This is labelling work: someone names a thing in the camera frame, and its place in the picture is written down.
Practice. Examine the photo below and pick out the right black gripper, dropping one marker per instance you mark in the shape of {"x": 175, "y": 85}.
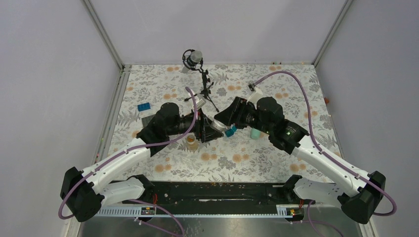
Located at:
{"x": 234, "y": 112}

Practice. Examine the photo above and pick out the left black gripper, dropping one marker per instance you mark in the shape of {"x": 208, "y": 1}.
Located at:
{"x": 204, "y": 131}

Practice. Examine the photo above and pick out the teal pill organizer box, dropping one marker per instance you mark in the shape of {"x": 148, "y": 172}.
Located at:
{"x": 231, "y": 131}

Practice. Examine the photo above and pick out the white pill bottle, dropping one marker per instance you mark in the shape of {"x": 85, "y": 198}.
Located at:
{"x": 219, "y": 126}

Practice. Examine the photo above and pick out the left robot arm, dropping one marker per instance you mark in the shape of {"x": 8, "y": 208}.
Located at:
{"x": 85, "y": 191}

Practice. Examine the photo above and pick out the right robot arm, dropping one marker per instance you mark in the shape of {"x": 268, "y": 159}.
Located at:
{"x": 355, "y": 191}

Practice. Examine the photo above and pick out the amber glass pill bottle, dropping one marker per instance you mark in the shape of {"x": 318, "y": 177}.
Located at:
{"x": 191, "y": 143}

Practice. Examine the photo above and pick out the mint green tube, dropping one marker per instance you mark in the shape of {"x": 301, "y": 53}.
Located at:
{"x": 255, "y": 134}

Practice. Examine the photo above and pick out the floral table mat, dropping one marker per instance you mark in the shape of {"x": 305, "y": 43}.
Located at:
{"x": 237, "y": 158}

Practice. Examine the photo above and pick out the grey lego baseplate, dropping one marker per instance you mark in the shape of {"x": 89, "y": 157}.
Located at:
{"x": 148, "y": 122}

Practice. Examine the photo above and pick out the blue lego brick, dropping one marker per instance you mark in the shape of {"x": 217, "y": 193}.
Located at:
{"x": 143, "y": 107}

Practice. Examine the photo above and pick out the black base frame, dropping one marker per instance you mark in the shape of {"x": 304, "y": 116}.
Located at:
{"x": 221, "y": 198}

